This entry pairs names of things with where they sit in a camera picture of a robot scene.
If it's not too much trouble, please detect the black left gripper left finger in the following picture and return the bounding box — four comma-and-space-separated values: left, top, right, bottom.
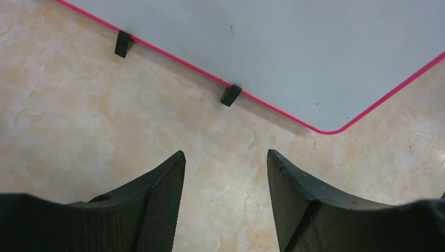
1, 151, 186, 251

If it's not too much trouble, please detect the black whiteboard foot clip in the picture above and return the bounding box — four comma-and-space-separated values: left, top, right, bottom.
220, 84, 242, 107
114, 30, 135, 58

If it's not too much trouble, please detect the pink framed whiteboard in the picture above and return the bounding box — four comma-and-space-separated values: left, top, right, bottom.
63, 1, 444, 134

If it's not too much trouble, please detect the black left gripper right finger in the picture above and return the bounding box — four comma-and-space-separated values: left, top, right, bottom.
267, 149, 444, 251

